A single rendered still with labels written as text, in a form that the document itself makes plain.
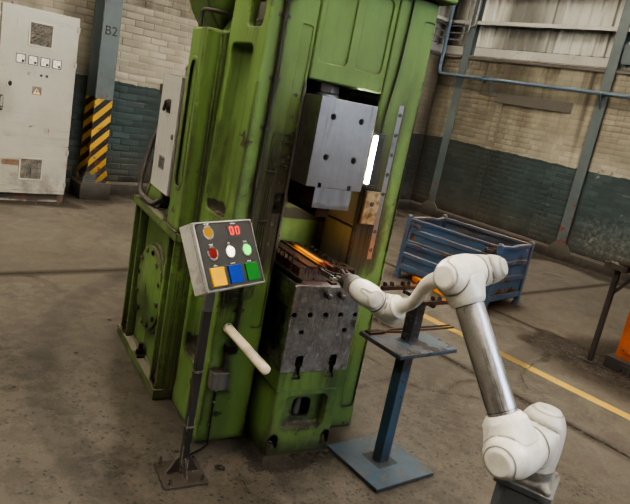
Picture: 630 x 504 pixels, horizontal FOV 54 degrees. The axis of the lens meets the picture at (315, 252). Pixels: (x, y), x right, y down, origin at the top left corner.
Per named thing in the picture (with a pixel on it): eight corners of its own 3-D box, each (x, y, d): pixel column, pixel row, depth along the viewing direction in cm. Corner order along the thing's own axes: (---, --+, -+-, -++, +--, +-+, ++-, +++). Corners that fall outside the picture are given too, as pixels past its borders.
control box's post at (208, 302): (186, 475, 285) (222, 249, 259) (178, 476, 283) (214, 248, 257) (184, 470, 288) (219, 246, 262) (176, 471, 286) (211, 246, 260)
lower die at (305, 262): (333, 281, 303) (336, 265, 301) (297, 280, 293) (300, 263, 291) (294, 255, 338) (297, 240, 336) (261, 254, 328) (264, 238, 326)
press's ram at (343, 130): (375, 193, 300) (393, 109, 290) (305, 186, 280) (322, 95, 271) (332, 176, 334) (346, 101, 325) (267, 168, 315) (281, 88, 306)
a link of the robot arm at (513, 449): (557, 467, 206) (528, 489, 190) (513, 471, 217) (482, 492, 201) (486, 246, 220) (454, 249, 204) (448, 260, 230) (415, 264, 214)
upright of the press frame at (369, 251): (350, 425, 357) (445, 4, 303) (311, 430, 344) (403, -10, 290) (314, 388, 394) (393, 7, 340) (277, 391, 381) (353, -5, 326)
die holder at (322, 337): (346, 369, 316) (364, 286, 306) (279, 373, 297) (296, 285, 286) (296, 325, 363) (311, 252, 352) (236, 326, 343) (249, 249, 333)
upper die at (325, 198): (347, 210, 295) (351, 191, 293) (311, 207, 285) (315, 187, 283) (306, 191, 330) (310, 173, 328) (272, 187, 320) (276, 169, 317)
